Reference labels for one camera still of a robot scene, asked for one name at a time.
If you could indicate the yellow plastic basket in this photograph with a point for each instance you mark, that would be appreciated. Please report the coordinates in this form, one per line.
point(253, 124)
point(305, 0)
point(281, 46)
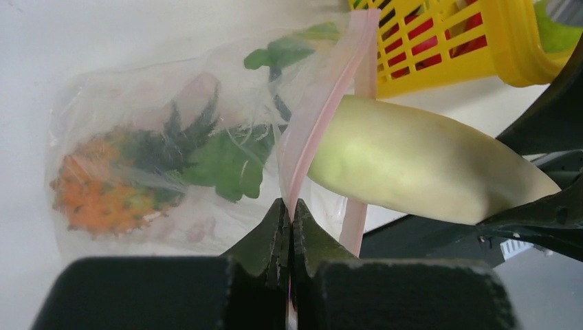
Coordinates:
point(430, 44)

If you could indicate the white toy radish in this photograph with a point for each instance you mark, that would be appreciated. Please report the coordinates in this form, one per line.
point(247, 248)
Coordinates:
point(410, 164)

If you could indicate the toy pineapple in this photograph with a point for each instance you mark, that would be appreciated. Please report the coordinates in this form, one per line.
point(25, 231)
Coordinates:
point(119, 181)

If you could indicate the green toy apple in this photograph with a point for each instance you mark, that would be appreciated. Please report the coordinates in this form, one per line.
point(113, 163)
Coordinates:
point(554, 37)

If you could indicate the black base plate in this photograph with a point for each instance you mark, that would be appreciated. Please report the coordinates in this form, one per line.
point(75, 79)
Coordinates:
point(413, 237)

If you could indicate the clear pink zip top bag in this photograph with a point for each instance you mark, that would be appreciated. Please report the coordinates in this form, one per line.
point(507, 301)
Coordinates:
point(139, 98)

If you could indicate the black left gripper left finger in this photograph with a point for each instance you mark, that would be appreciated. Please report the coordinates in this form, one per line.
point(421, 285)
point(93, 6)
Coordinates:
point(243, 288)

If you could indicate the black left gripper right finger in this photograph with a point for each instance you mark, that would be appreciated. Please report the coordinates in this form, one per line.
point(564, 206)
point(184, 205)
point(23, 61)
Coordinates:
point(336, 290)

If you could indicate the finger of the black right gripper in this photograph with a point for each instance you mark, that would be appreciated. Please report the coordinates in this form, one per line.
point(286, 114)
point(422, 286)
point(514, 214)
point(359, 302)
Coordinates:
point(554, 120)
point(553, 222)

